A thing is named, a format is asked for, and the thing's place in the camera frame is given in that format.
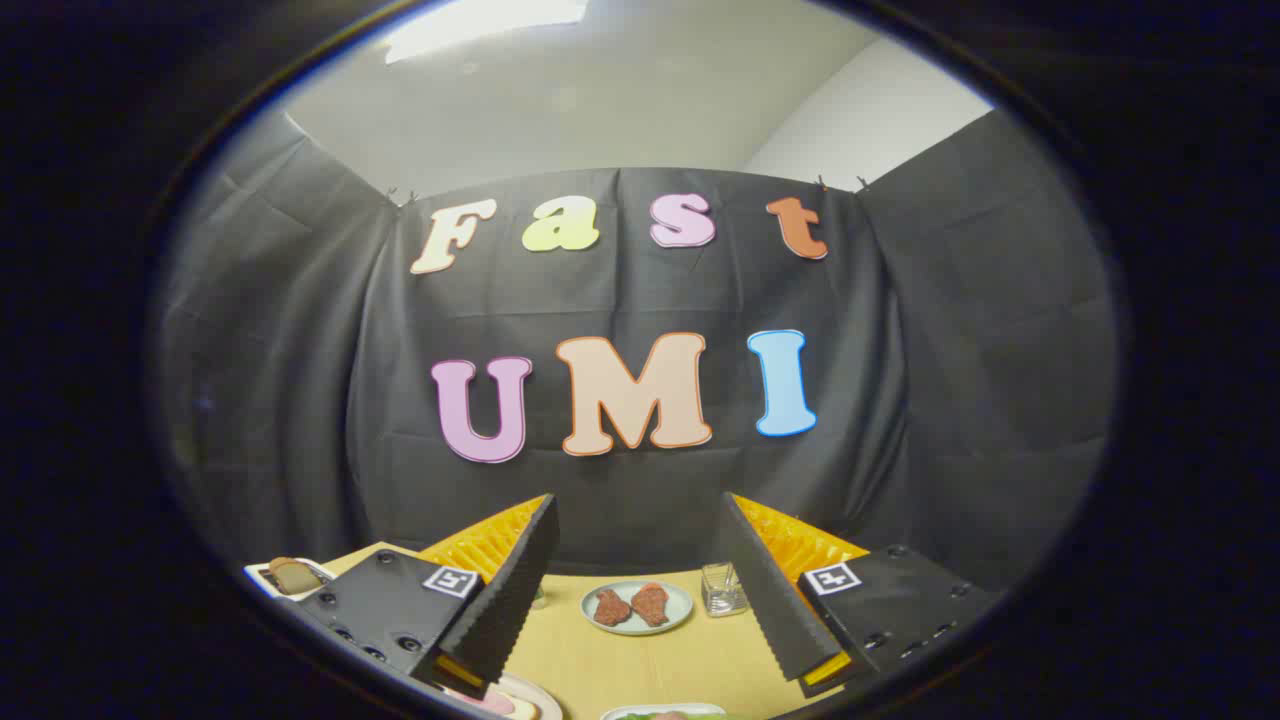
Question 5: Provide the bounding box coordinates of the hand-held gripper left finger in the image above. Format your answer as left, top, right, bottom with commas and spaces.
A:
298, 493, 561, 701

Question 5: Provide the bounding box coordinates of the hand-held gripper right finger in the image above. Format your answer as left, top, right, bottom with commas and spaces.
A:
720, 492, 1001, 699

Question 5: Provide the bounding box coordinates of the toasted bread slice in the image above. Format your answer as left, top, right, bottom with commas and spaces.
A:
267, 557, 324, 596

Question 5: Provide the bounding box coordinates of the pale blue oval plate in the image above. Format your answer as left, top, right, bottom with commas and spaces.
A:
581, 579, 694, 636

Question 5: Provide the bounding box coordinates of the round beige plate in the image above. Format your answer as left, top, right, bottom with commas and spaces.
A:
440, 672, 564, 720

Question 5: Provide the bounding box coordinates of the pink ham slice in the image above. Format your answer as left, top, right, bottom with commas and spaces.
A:
447, 686, 517, 716

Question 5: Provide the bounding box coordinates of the bread slice with ham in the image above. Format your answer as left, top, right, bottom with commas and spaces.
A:
445, 685, 543, 720

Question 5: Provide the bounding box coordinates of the white squarish plate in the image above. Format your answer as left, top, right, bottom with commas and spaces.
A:
600, 703, 728, 720

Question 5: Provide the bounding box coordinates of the cream white toaster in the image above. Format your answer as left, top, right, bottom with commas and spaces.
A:
245, 558, 337, 602

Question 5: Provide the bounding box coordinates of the black backdrop cloth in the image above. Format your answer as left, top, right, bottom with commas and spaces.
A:
160, 108, 1119, 601

